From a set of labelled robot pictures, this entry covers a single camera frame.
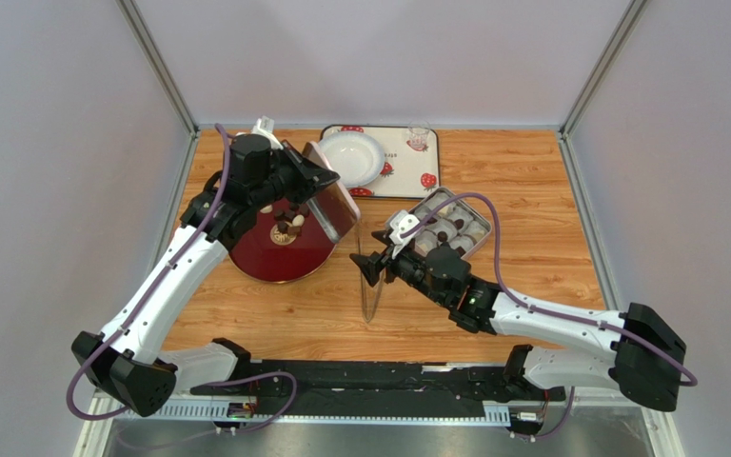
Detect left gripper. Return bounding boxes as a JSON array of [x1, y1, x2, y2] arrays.
[[249, 140, 339, 211]]

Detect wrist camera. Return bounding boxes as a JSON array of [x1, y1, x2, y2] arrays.
[[385, 209, 420, 248], [250, 116, 283, 149]]

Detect strawberry pattern tray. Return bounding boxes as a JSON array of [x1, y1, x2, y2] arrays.
[[321, 125, 441, 199]]

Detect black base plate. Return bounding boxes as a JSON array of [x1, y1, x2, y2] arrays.
[[191, 360, 566, 419]]

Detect white paper plate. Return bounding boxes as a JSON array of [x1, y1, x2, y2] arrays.
[[319, 131, 385, 189]]

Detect red round tray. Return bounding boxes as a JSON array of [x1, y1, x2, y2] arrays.
[[229, 200, 335, 283]]

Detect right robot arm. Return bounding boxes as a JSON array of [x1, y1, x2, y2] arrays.
[[350, 245, 693, 412]]

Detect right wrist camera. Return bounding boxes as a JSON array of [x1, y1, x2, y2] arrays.
[[385, 209, 420, 248]]

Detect metal serving tongs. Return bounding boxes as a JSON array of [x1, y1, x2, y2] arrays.
[[355, 221, 387, 325]]

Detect silver tin lid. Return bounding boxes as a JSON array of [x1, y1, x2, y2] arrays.
[[301, 141, 361, 245]]

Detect small clear glass cup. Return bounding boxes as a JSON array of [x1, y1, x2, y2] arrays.
[[407, 121, 430, 151]]

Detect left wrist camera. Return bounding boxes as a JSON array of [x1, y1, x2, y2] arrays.
[[250, 116, 283, 149]]

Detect pink chocolate tin box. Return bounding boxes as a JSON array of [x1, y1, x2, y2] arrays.
[[410, 187, 492, 260]]

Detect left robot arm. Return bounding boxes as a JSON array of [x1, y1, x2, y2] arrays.
[[66, 133, 340, 421]]

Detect aluminium frame rail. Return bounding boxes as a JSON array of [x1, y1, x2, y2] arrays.
[[73, 354, 686, 457]]

